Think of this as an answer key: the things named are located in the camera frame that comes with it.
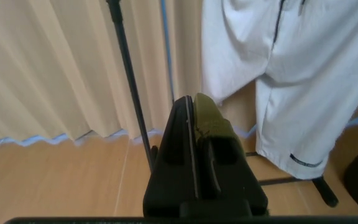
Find black clothes rack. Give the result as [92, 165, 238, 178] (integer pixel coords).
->
[105, 0, 340, 209]

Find beige curtain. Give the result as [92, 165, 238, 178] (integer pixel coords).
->
[0, 0, 358, 147]

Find green garment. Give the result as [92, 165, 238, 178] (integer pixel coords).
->
[192, 91, 270, 217]

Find pale grey shorts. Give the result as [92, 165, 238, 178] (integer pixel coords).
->
[200, 0, 358, 181]

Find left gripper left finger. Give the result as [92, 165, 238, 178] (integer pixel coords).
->
[142, 95, 200, 218]

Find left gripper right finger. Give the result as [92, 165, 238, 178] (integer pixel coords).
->
[198, 138, 269, 217]

